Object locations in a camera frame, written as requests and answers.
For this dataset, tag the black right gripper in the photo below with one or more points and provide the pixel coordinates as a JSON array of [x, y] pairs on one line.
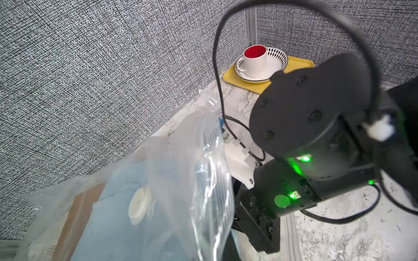
[[279, 189]]

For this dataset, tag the clear plastic vacuum bag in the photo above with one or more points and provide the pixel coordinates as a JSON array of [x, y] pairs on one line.
[[196, 146]]

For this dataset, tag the light blue trousers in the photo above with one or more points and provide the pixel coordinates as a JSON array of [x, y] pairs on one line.
[[165, 236]]

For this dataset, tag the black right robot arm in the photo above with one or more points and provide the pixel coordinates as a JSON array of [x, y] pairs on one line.
[[330, 129]]

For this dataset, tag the white vacuum bag valve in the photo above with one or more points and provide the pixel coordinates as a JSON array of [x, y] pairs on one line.
[[140, 206]]

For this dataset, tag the yellow plastic tray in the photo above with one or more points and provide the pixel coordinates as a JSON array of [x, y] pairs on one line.
[[239, 78]]

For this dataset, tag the white patterned saucer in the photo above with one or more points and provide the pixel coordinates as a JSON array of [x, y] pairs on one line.
[[275, 53]]

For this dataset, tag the white cup red inside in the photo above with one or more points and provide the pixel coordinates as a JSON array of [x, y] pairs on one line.
[[253, 61]]

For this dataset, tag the brown folded garment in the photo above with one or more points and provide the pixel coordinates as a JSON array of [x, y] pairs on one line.
[[76, 222]]

